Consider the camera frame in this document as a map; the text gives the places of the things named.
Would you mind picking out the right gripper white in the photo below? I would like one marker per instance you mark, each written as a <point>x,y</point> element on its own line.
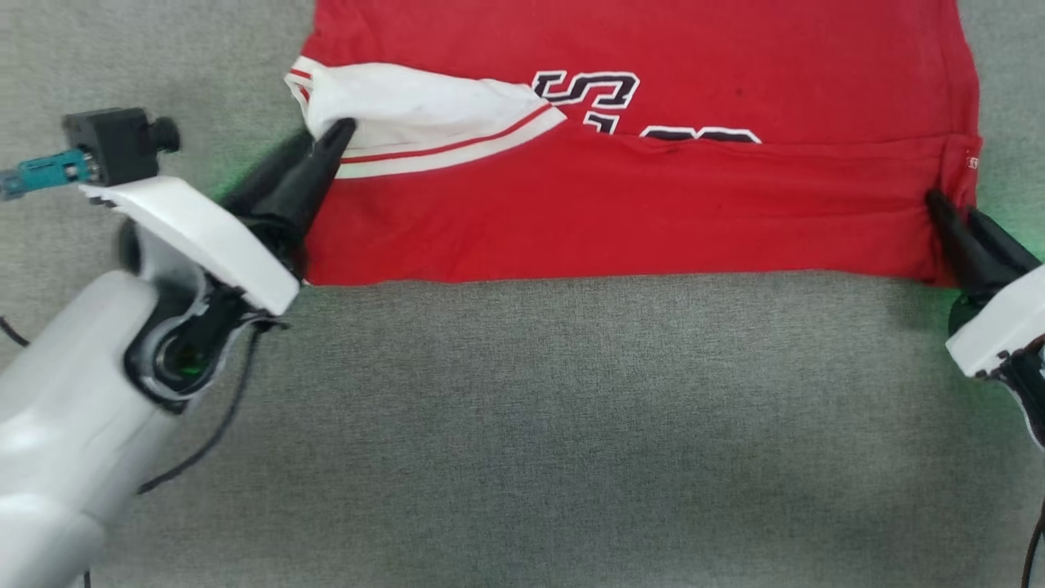
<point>1008,322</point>

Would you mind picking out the teal left camera connector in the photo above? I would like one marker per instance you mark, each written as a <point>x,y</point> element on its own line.
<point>45,173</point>

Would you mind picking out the red and white jersey shirt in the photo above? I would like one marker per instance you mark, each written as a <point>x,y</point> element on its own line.
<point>653,212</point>

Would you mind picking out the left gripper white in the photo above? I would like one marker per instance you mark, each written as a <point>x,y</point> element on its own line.
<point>204,237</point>

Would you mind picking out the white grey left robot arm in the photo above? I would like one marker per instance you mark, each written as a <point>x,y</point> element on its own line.
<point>65,425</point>

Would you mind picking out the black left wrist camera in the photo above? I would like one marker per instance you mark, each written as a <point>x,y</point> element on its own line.
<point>118,143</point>

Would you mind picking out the grey fabric sofa cushion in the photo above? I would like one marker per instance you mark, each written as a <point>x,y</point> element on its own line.
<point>571,408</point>

